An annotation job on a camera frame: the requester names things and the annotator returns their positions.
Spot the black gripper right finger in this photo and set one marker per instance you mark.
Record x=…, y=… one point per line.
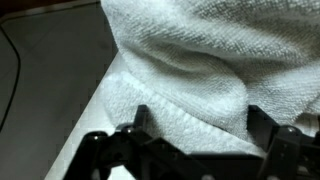
x=286, y=153

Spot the white terry towel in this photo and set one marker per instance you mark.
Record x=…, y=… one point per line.
x=200, y=50

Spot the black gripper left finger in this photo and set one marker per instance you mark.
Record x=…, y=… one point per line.
x=133, y=156

